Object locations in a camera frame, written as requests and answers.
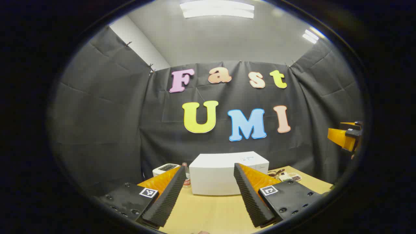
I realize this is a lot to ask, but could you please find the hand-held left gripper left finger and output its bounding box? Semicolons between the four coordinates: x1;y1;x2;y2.
97;166;187;229

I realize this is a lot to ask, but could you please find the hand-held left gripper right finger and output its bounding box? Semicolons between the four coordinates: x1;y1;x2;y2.
233;162;323;228

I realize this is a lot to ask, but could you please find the white microwave oven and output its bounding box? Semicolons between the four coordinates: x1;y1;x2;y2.
189;151;269;196

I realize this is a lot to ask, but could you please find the clear water bottle red label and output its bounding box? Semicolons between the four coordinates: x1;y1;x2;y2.
181;162;192;189

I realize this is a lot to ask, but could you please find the white toaster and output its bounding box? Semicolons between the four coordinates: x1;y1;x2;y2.
152;163;180;177

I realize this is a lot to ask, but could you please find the white condiment dish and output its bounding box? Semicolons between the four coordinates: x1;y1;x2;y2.
279;172;302;182

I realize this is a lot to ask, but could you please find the small ceiling light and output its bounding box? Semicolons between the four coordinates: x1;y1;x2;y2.
302;28;325;44

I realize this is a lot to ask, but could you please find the black backdrop cloth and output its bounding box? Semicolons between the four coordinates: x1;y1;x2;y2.
49;26;364;195

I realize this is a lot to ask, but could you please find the long ceiling light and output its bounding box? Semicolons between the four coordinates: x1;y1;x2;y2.
180;0;255;19

